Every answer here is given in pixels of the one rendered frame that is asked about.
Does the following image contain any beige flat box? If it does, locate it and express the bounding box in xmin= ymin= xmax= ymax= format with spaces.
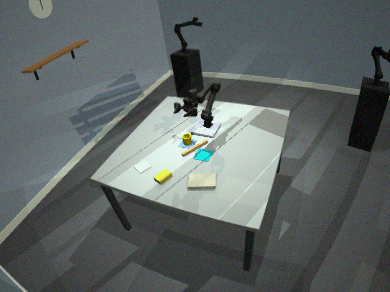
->
xmin=188 ymin=173 xmax=216 ymax=190

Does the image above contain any tan wooden flat bar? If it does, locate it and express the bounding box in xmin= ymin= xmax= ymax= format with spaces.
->
xmin=182 ymin=139 xmax=208 ymax=157

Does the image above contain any yellow rectangular block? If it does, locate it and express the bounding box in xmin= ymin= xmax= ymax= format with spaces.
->
xmin=154 ymin=169 xmax=172 ymax=185

